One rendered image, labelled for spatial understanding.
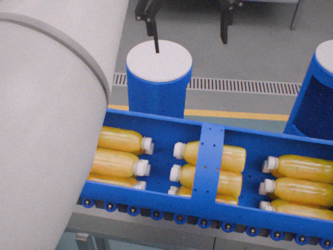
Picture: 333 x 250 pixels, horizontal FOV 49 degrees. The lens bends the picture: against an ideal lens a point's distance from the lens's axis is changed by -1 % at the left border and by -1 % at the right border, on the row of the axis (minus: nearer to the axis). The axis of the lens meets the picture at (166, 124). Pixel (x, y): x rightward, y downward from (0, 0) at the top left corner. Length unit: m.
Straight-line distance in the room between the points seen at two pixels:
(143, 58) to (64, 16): 1.37
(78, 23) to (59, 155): 0.08
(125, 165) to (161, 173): 0.23
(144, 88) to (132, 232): 0.58
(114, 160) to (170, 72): 0.57
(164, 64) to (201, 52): 1.83
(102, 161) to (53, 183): 0.91
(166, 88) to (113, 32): 1.26
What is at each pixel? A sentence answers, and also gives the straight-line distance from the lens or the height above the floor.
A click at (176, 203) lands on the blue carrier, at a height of 1.11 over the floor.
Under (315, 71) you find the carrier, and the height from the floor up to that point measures 0.98.
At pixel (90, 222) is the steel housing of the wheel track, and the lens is 1.30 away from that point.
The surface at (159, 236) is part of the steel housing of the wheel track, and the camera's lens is 1.27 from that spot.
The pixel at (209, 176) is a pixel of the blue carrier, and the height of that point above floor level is 1.20.
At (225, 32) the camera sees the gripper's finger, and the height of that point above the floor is 1.60.
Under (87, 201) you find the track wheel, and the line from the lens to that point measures 1.23.
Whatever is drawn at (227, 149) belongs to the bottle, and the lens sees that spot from 1.06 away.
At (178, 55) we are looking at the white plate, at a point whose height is 1.04.
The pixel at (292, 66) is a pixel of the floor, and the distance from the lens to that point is 3.42.
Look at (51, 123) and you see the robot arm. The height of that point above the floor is 1.88.
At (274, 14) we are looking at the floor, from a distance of 4.08.
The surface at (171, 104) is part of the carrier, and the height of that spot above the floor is 0.90.
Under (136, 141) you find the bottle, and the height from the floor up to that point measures 1.13.
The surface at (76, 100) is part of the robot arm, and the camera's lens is 0.20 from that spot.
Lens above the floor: 2.01
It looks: 48 degrees down
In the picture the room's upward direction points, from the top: 2 degrees clockwise
